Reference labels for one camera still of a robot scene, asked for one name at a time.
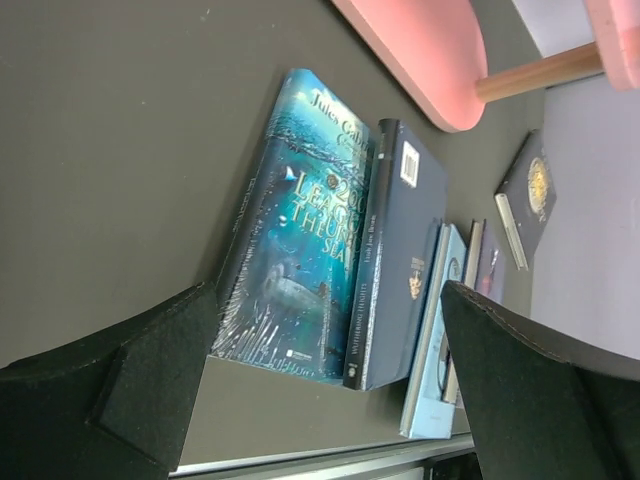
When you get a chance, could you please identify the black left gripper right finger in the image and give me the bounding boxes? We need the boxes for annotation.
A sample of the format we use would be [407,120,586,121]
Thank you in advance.
[441,281,639,479]

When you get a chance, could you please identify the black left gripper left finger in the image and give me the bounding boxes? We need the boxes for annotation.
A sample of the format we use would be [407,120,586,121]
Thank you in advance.
[1,282,219,479]

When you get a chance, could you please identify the light blue thin book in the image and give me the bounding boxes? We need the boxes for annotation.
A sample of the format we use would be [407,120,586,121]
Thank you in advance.
[400,223,467,440]

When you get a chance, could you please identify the purple blue cover book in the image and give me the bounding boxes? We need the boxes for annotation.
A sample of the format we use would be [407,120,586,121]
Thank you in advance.
[433,220,505,405]

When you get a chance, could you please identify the teal ocean cover book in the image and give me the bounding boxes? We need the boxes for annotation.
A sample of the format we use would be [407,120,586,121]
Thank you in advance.
[211,68,375,384]

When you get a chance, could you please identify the dark navy hardcover book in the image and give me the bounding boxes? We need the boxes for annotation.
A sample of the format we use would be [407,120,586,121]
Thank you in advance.
[343,118,448,391]

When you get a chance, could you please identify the black book with gold moon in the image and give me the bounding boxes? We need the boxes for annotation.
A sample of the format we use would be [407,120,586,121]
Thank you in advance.
[494,129,557,270]

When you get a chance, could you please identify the pink three-tier shelf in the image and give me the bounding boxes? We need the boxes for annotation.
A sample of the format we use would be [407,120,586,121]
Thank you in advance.
[334,1,639,133]

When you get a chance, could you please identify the aluminium mounting rail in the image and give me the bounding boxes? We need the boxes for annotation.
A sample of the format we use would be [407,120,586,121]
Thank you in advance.
[169,433,474,479]

